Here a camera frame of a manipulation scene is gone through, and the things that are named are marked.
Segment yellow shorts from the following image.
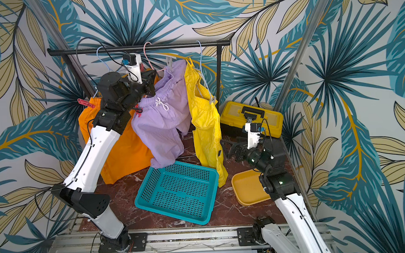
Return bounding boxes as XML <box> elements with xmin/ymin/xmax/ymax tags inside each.
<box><xmin>184</xmin><ymin>58</ymin><xmax>228</xmax><ymax>187</ymax></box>

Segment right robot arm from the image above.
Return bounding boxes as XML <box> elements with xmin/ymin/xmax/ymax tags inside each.
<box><xmin>220</xmin><ymin>138</ymin><xmax>332</xmax><ymax>253</ymax></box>

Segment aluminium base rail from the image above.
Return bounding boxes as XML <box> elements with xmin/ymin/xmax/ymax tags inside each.
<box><xmin>40</xmin><ymin>220</ymin><xmax>334</xmax><ymax>253</ymax></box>

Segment pink wire hanger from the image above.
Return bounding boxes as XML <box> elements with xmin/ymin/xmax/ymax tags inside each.
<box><xmin>142</xmin><ymin>40</ymin><xmax>165</xmax><ymax>74</ymax></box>

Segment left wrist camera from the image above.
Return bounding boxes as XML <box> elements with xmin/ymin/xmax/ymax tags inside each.
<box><xmin>122</xmin><ymin>53</ymin><xmax>142</xmax><ymax>84</ymax></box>

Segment orange shorts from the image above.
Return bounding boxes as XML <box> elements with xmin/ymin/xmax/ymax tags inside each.
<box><xmin>79</xmin><ymin>97</ymin><xmax>153</xmax><ymax>185</ymax></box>

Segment black clothes rack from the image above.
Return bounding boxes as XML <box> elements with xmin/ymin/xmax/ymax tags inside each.
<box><xmin>47</xmin><ymin>40</ymin><xmax>231</xmax><ymax>103</ymax></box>

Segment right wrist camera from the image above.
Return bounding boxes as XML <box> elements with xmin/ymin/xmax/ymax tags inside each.
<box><xmin>244</xmin><ymin>122</ymin><xmax>261</xmax><ymax>149</ymax></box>

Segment blue wire hanger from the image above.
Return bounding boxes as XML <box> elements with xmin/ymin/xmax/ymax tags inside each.
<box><xmin>93</xmin><ymin>45</ymin><xmax>113</xmax><ymax>98</ymax></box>

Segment pink clothespin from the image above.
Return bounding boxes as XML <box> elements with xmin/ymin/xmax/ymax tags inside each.
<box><xmin>77</xmin><ymin>99</ymin><xmax>95</xmax><ymax>109</ymax></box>

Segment white wire hanger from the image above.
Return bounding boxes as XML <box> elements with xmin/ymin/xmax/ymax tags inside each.
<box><xmin>195</xmin><ymin>40</ymin><xmax>216</xmax><ymax>104</ymax></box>

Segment teal plastic basket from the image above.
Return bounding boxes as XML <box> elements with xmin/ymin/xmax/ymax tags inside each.
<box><xmin>135</xmin><ymin>161</ymin><xmax>219</xmax><ymax>225</ymax></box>

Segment yellow black plastic toolbox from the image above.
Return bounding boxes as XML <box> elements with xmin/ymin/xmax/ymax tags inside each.
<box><xmin>220</xmin><ymin>101</ymin><xmax>284</xmax><ymax>139</ymax></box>

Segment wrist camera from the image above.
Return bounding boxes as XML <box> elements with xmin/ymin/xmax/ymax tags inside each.
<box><xmin>122</xmin><ymin>53</ymin><xmax>142</xmax><ymax>84</ymax></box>
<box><xmin>244</xmin><ymin>122</ymin><xmax>261</xmax><ymax>149</ymax></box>

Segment purple shorts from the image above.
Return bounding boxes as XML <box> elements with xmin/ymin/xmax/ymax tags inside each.
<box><xmin>131</xmin><ymin>60</ymin><xmax>192</xmax><ymax>169</ymax></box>

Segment yellow plastic tray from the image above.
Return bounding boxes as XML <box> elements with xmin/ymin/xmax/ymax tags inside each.
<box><xmin>231</xmin><ymin>169</ymin><xmax>271</xmax><ymax>206</ymax></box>

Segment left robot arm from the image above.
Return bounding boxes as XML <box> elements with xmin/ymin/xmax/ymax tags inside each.
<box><xmin>51</xmin><ymin>70</ymin><xmax>157</xmax><ymax>252</ymax></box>

